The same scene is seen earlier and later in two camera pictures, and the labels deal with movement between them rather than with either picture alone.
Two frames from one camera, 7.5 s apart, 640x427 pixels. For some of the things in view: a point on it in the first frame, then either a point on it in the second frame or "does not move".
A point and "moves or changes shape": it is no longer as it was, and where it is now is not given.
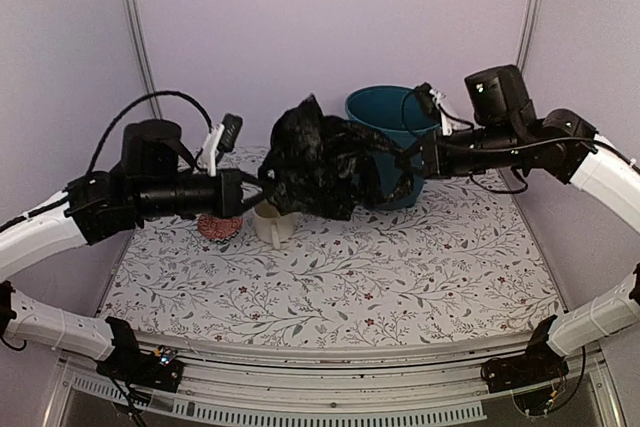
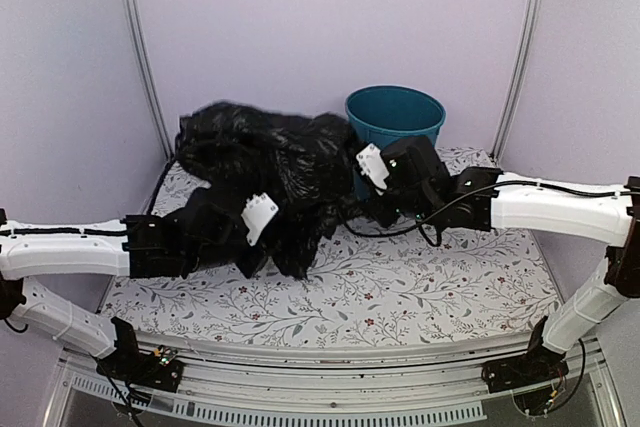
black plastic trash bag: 331,167 moves or changes shape
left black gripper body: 226,196 → 250,266
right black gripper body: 433,168 → 383,216
